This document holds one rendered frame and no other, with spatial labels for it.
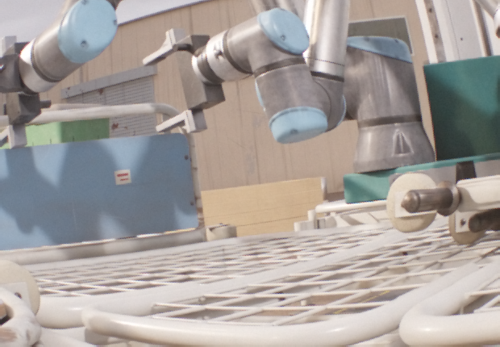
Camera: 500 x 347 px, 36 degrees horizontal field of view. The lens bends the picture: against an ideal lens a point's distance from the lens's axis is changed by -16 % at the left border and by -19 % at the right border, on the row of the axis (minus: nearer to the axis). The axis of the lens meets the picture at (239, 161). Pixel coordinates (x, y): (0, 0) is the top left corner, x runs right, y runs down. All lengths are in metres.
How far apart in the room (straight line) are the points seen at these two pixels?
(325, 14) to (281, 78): 0.19
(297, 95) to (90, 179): 0.45
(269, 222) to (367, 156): 5.65
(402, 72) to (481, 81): 0.20
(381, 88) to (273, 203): 5.68
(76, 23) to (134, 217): 0.67
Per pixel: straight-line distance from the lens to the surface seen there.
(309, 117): 1.41
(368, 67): 1.71
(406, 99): 1.71
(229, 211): 7.18
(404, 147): 1.69
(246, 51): 1.45
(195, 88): 1.56
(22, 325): 0.50
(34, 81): 1.24
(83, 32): 1.14
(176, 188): 1.79
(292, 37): 1.43
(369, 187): 1.72
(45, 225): 1.58
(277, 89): 1.42
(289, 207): 7.41
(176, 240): 1.78
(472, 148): 1.75
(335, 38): 1.55
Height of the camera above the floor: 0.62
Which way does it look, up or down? 1 degrees up
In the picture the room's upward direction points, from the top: 7 degrees counter-clockwise
